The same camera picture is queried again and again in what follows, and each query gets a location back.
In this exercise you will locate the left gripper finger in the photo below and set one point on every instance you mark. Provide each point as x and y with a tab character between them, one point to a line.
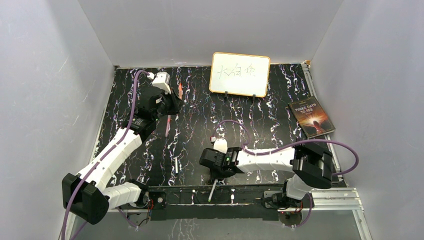
171	111
177	101

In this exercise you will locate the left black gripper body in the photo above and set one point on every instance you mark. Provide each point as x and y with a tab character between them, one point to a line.
168	103

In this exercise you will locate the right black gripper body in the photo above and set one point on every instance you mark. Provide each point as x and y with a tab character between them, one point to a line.
216	173

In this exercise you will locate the pink marker pen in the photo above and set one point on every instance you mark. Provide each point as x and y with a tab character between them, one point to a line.
168	123

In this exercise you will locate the green white pen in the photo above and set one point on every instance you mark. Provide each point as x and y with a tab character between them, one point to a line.
212	190

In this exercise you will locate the orange marker pen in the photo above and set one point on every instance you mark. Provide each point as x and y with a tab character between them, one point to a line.
180	91

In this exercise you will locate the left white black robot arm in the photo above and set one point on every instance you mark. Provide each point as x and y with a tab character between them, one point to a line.
87	194

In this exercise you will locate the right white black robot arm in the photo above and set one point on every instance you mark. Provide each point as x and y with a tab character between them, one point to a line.
311	165

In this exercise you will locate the dark paperback book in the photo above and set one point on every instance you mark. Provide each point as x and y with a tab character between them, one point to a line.
311	117

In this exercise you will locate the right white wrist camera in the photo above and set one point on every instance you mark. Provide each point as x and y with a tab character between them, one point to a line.
220	145

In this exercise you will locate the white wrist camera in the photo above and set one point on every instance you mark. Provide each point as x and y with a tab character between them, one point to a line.
160	80
220	145

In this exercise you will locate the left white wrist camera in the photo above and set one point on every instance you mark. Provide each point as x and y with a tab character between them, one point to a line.
160	80

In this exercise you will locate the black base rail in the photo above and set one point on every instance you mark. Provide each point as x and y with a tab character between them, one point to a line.
223	194

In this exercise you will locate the white board yellow frame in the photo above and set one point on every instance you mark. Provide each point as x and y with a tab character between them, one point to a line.
239	74

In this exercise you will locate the aluminium frame rail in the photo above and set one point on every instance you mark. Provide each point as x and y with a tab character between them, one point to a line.
333	199

